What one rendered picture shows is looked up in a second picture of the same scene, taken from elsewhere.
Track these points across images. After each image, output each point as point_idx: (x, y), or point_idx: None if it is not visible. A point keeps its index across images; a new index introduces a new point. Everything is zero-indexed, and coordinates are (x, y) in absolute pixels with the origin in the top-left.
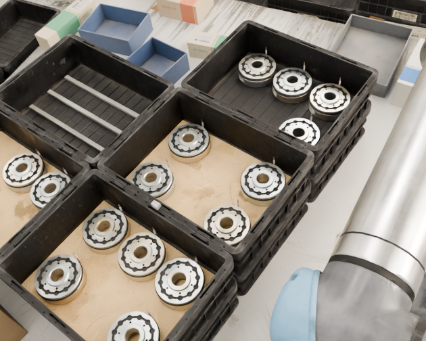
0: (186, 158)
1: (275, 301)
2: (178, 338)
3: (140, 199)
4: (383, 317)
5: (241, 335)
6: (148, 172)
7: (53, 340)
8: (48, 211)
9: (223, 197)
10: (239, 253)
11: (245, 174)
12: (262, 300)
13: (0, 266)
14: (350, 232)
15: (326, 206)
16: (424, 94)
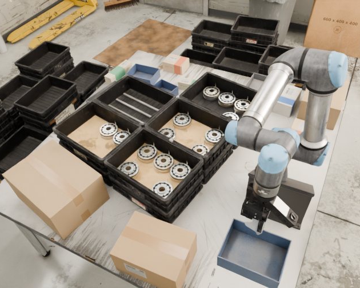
0: (181, 127)
1: (219, 187)
2: (182, 187)
3: (164, 138)
4: (252, 126)
5: (204, 199)
6: (164, 131)
7: (121, 201)
8: (125, 142)
9: (197, 142)
10: (206, 158)
11: (207, 132)
12: (213, 186)
13: (106, 161)
14: (246, 111)
15: (241, 151)
16: (267, 80)
